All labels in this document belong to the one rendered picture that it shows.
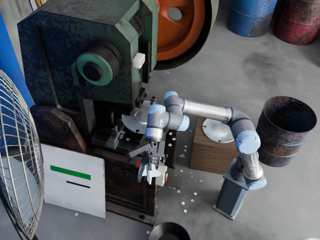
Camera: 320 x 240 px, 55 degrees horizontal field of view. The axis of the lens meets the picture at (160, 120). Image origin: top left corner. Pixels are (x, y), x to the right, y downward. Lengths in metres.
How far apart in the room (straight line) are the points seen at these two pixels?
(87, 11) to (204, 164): 1.59
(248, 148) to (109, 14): 0.92
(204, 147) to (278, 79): 1.68
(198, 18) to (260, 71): 2.13
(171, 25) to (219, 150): 1.04
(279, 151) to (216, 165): 0.52
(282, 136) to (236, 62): 1.60
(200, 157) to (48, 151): 1.16
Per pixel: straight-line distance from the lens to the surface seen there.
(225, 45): 4.17
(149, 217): 2.38
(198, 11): 1.81
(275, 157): 2.76
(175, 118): 1.38
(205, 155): 2.49
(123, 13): 1.47
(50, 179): 2.35
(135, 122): 1.90
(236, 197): 2.25
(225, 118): 1.61
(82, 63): 1.41
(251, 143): 1.56
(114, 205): 2.43
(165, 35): 1.98
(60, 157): 2.15
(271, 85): 3.69
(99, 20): 1.42
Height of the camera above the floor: 2.17
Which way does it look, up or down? 46 degrees down
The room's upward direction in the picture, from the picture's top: 3 degrees clockwise
